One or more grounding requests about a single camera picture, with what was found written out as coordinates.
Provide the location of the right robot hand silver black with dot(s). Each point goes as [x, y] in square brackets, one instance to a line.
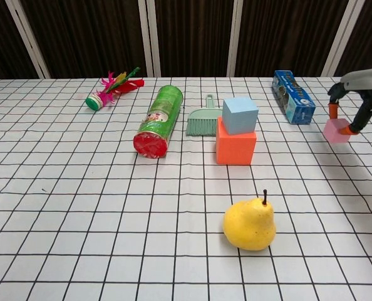
[367, 81]

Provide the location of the small pink cube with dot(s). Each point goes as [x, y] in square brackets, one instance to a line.
[333, 132]

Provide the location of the light blue foam cube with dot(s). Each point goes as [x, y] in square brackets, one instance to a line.
[239, 116]

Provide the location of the long blue cardboard box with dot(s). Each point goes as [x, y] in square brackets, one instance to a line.
[294, 98]

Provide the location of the orange foam cube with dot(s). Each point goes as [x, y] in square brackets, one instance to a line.
[236, 150]

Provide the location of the mint green mini broom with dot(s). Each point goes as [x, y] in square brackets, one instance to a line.
[201, 123]

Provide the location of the yellow pear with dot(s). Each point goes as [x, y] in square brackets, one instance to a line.
[248, 225]

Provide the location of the green chip can red lid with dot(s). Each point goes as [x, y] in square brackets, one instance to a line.
[161, 119]

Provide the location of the pink feather shuttlecock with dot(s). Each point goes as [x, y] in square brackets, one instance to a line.
[117, 87]

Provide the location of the white black checkered tablecloth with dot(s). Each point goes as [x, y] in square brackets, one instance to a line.
[79, 203]

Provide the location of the dark folding screen white frame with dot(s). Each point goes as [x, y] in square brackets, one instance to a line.
[95, 31]

